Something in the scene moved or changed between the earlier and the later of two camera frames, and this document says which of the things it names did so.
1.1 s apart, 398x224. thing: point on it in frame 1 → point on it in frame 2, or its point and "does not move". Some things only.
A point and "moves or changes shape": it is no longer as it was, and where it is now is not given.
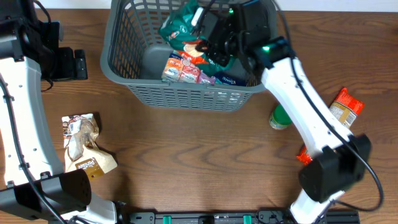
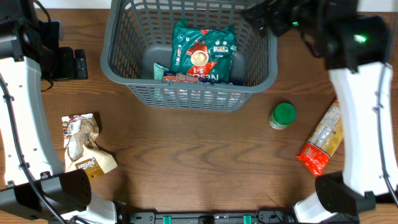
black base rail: (228, 217) does not move
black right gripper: (213, 54) → (276, 10)
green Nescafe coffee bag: (176, 28) moves or changes shape
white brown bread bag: (80, 132) does not move
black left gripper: (69, 71) does not move
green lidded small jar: (279, 119) does not move
